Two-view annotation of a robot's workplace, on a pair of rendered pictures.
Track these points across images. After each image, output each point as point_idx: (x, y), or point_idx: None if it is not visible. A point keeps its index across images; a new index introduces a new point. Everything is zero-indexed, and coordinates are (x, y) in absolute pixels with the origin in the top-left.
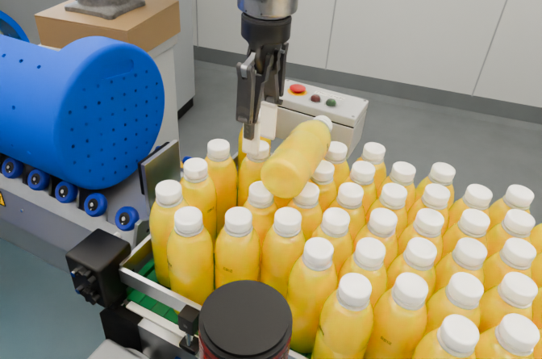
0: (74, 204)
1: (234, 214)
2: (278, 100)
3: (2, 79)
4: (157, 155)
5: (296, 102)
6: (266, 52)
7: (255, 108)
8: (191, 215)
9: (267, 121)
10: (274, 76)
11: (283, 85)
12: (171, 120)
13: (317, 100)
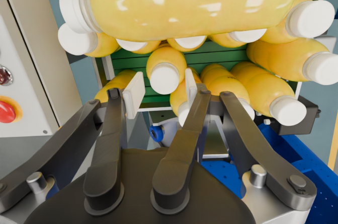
0: (233, 162)
1: (315, 25)
2: (114, 96)
3: None
4: (208, 155)
5: (34, 94)
6: (177, 219)
7: (208, 105)
8: (332, 67)
9: (139, 91)
10: (120, 132)
11: (83, 109)
12: (75, 177)
13: (1, 71)
